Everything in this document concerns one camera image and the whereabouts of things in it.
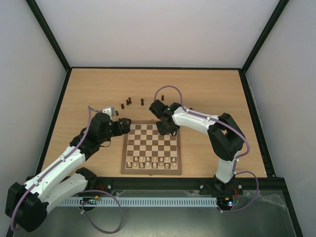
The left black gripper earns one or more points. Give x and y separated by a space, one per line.
126 128

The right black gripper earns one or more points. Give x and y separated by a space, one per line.
165 126

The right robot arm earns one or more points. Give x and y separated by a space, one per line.
225 136

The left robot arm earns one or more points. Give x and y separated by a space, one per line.
28 204

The wooden chess board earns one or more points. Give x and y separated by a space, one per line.
144 140

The light chess pieces row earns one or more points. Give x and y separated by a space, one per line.
151 163

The grey slotted cable duct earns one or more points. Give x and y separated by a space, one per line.
141 202

